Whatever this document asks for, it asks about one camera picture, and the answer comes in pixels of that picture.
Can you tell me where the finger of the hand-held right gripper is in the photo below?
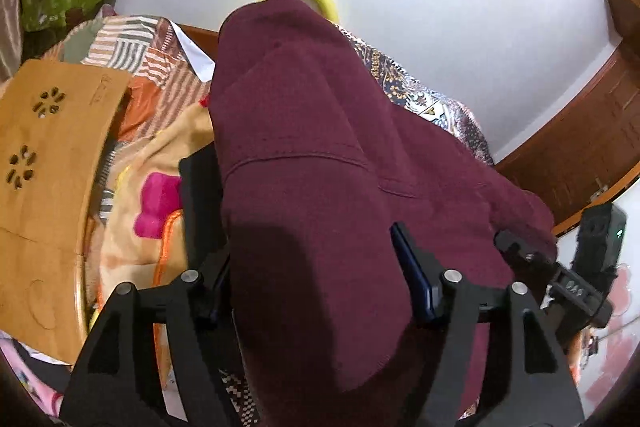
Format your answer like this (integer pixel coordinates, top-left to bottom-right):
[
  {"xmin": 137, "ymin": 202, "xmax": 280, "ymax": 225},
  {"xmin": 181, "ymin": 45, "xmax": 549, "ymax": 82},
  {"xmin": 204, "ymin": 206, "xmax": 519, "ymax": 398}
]
[{"xmin": 494, "ymin": 229, "xmax": 561, "ymax": 288}]

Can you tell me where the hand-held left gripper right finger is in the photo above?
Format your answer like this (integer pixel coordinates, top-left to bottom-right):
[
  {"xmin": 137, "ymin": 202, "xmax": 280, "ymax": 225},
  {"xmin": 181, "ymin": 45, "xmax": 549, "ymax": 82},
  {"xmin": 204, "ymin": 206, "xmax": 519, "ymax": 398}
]
[{"xmin": 391, "ymin": 222, "xmax": 586, "ymax": 427}]

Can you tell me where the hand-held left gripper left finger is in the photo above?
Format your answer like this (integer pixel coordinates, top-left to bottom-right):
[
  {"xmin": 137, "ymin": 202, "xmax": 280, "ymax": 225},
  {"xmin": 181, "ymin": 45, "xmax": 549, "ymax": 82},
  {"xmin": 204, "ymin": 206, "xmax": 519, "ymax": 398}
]
[{"xmin": 60, "ymin": 252, "xmax": 241, "ymax": 427}]

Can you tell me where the maroon button shirt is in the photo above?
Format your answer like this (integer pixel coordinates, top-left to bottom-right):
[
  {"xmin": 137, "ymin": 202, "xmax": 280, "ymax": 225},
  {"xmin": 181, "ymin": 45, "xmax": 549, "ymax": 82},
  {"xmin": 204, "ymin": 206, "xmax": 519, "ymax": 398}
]
[{"xmin": 207, "ymin": 0, "xmax": 558, "ymax": 427}]

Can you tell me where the brown wooden door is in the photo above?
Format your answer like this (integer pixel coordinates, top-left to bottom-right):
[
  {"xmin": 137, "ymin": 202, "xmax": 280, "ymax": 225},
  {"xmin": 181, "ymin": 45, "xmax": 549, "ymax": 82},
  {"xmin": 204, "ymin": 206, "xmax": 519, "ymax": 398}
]
[{"xmin": 492, "ymin": 0, "xmax": 640, "ymax": 235}]

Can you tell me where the black garment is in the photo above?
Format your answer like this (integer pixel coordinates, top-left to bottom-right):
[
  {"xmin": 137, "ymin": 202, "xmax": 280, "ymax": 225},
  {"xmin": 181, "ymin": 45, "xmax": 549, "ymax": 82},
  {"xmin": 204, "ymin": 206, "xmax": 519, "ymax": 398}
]
[{"xmin": 178, "ymin": 147, "xmax": 231, "ymax": 273}]

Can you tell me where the patchwork patterned bedspread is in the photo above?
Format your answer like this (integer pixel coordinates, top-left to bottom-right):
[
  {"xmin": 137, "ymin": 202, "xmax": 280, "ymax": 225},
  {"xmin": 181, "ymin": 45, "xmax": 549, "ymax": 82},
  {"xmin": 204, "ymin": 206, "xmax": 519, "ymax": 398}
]
[{"xmin": 215, "ymin": 23, "xmax": 496, "ymax": 427}]

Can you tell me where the bamboo lap desk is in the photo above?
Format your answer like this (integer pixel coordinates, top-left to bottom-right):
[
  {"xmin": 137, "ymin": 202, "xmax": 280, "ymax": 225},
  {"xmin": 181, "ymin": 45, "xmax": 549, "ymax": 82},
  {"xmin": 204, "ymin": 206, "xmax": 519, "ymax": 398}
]
[{"xmin": 0, "ymin": 59, "xmax": 133, "ymax": 365}]

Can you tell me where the pink printed cloth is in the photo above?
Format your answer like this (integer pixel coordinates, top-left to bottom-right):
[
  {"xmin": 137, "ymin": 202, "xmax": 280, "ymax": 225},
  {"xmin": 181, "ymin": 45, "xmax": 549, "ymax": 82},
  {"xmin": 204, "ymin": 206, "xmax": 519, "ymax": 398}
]
[{"xmin": 0, "ymin": 332, "xmax": 71, "ymax": 418}]

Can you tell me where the white paper sheet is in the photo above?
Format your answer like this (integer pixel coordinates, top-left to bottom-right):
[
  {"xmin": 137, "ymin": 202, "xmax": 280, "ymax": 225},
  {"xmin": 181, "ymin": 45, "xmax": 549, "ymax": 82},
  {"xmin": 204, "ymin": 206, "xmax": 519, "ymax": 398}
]
[{"xmin": 169, "ymin": 21, "xmax": 217, "ymax": 82}]

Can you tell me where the brown wooden headboard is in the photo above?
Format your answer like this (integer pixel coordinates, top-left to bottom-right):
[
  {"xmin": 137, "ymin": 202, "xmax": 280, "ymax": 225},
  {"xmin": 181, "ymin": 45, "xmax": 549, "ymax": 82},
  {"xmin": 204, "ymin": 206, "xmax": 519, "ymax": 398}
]
[{"xmin": 172, "ymin": 23, "xmax": 223, "ymax": 62}]

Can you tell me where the striped patchwork quilt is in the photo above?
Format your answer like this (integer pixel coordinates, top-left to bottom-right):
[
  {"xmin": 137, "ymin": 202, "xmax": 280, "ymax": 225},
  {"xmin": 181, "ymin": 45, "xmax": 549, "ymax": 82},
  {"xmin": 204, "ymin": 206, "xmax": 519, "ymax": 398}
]
[{"xmin": 42, "ymin": 14, "xmax": 218, "ymax": 142}]

